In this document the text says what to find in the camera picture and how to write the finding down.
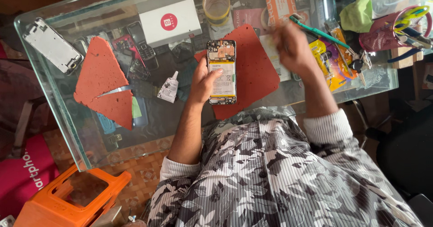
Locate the person's grey floral shirt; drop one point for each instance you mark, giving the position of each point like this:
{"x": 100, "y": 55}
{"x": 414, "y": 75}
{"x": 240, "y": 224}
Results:
{"x": 270, "y": 173}

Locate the white paper label sheet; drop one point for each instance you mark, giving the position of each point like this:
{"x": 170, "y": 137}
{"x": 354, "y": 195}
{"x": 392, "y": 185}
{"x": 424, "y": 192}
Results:
{"x": 270, "y": 56}

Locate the white glue tube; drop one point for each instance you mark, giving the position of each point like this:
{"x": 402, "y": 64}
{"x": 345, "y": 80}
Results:
{"x": 169, "y": 88}

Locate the smartphone with exposed battery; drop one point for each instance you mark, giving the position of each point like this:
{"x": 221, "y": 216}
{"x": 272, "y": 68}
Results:
{"x": 222, "y": 78}

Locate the black chair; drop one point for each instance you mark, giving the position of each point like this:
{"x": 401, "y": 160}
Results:
{"x": 406, "y": 152}

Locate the teal toothbrush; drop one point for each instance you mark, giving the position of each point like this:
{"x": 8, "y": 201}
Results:
{"x": 319, "y": 33}

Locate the orange white carton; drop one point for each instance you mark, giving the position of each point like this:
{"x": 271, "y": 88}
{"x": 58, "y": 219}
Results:
{"x": 279, "y": 2}

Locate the large red rubber work mat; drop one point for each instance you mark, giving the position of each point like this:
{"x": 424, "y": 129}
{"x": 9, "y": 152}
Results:
{"x": 253, "y": 71}

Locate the large triangular red mat piece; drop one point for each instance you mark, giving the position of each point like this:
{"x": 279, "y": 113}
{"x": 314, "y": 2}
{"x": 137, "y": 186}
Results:
{"x": 99, "y": 71}

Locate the orange plastic stool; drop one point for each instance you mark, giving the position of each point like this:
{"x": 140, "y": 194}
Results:
{"x": 44, "y": 210}

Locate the bunch of keys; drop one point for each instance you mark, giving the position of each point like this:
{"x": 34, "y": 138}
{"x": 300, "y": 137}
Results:
{"x": 359, "y": 64}

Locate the person's right fingers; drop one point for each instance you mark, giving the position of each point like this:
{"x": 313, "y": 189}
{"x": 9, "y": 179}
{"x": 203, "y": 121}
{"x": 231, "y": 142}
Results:
{"x": 284, "y": 37}

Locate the silver phone frame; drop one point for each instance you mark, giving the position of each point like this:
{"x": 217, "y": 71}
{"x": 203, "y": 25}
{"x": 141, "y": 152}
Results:
{"x": 52, "y": 46}

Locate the clear yellow tape roll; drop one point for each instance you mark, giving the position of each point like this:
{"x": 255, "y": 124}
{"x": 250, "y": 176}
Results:
{"x": 216, "y": 7}

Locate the wooden block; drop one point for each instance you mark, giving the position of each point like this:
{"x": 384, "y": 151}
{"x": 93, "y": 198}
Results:
{"x": 401, "y": 59}

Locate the yellow purple packet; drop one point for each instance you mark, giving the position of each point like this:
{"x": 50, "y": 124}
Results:
{"x": 330, "y": 68}

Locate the green cloth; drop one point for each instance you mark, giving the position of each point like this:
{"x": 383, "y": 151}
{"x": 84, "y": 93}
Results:
{"x": 357, "y": 14}

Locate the black keypad phone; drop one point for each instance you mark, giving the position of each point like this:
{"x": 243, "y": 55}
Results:
{"x": 140, "y": 39}

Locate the pink bag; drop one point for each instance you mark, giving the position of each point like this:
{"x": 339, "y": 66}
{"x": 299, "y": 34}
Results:
{"x": 23, "y": 173}

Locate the small triangular red mat piece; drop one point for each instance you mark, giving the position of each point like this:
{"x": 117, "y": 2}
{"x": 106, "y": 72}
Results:
{"x": 116, "y": 108}

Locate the metal tweezers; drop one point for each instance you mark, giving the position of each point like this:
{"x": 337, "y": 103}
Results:
{"x": 340, "y": 51}

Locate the pink mesh tool holder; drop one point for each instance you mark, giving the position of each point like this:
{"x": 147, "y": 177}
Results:
{"x": 380, "y": 34}

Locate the white box with red circle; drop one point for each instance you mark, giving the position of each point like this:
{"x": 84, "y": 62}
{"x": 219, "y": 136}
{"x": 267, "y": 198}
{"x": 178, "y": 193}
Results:
{"x": 169, "y": 22}

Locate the person's right hand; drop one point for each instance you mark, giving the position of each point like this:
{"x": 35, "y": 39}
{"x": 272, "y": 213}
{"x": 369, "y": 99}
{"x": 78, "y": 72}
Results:
{"x": 297, "y": 54}

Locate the person's left hand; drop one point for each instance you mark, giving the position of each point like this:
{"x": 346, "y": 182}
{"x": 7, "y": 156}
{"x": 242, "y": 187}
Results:
{"x": 200, "y": 86}

